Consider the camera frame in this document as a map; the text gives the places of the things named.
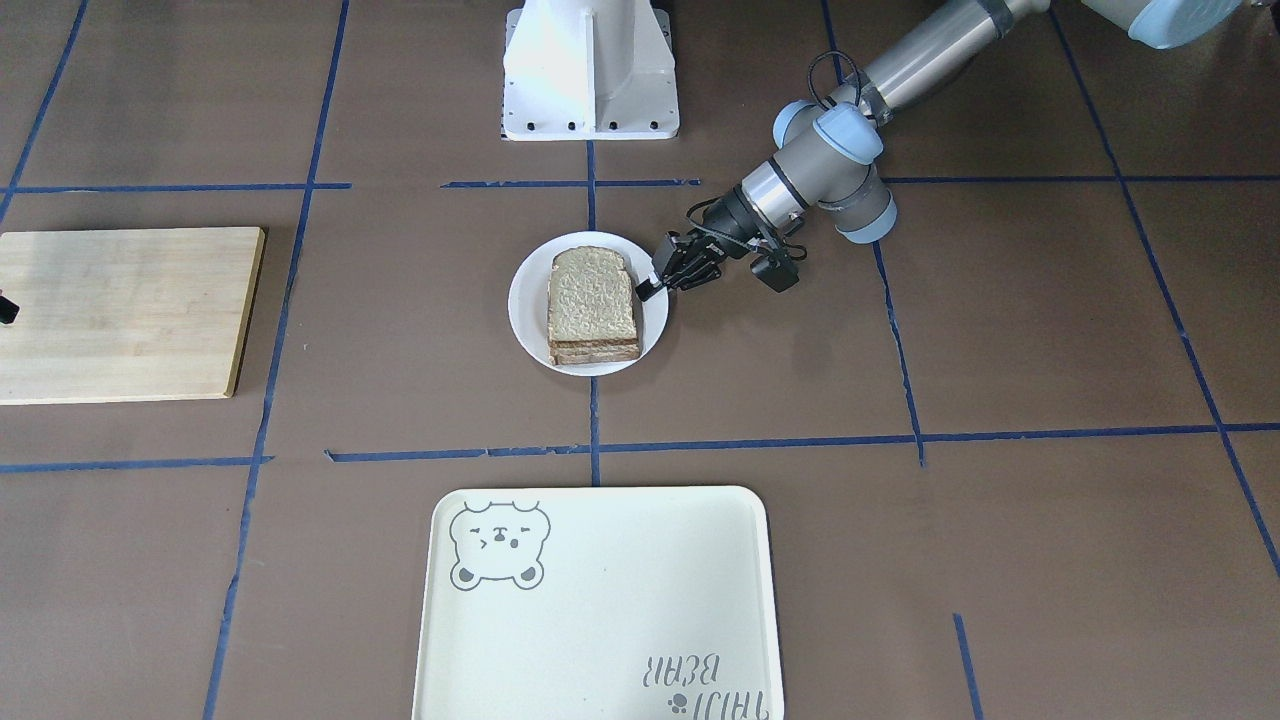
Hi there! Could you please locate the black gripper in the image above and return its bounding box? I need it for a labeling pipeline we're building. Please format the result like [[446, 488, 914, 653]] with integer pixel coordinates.
[[635, 186, 773, 302]]

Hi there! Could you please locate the brown bread slice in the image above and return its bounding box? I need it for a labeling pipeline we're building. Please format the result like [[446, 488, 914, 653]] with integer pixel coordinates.
[[548, 245, 639, 347]]

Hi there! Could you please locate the white round plate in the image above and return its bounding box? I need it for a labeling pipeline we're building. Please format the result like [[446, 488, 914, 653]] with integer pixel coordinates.
[[508, 231, 669, 377]]

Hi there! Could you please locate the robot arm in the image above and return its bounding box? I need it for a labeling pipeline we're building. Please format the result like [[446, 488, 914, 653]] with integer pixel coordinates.
[[636, 1, 1051, 302]]

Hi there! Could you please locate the bottom bread slice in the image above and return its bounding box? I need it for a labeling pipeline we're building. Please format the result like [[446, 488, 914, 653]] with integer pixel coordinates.
[[548, 340, 641, 366]]

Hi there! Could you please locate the wooden cutting board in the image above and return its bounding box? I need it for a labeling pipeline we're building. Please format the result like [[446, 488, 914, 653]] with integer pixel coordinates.
[[1, 225, 266, 406]]

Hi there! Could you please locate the cream bear serving tray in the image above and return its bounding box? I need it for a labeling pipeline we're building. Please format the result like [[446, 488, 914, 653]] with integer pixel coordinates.
[[411, 486, 786, 719]]

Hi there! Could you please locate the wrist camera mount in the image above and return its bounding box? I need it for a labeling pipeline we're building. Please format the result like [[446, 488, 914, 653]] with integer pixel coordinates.
[[750, 229, 808, 293]]

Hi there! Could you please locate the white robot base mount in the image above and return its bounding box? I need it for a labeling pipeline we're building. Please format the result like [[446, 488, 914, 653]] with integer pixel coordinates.
[[500, 1, 681, 142]]

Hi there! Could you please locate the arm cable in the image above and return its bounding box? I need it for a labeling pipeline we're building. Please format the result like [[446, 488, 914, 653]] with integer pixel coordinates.
[[808, 50, 863, 111]]

